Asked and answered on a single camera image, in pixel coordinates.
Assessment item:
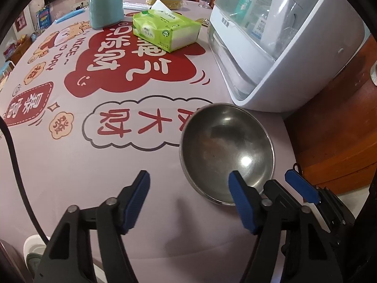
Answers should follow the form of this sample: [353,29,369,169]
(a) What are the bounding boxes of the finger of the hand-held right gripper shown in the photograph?
[285,169,355,232]
[263,179,304,210]

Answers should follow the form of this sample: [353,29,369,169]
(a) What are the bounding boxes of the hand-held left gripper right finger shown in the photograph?
[229,170,344,283]

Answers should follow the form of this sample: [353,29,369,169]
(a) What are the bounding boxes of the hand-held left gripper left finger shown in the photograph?
[34,170,151,283]

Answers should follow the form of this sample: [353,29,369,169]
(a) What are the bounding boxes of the small steel bowl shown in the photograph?
[179,103,276,206]

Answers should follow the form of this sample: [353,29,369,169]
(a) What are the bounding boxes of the wooden door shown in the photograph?
[284,31,377,195]

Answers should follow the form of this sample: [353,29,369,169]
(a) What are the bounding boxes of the white sterilizer cabinet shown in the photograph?
[208,0,371,113]

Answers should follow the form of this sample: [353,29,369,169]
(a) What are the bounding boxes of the green tissue pack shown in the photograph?
[132,0,201,54]

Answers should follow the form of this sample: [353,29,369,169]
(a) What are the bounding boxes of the white bottle with green label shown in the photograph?
[237,0,283,40]

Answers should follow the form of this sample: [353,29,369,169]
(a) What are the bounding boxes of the wooden television cabinet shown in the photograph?
[0,32,33,65]

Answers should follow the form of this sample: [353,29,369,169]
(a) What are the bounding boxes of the teal canister with brown lid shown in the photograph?
[89,0,125,30]

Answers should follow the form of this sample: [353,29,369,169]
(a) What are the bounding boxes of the clear plastic wrap roll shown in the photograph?
[122,1,151,11]

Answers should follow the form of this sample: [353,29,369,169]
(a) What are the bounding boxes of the blue face mask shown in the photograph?
[54,7,89,24]

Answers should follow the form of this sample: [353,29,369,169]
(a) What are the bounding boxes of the round yellow tin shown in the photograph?
[146,0,184,9]

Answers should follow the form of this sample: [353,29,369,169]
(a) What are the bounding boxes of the blue printed box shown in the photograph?
[36,7,51,31]

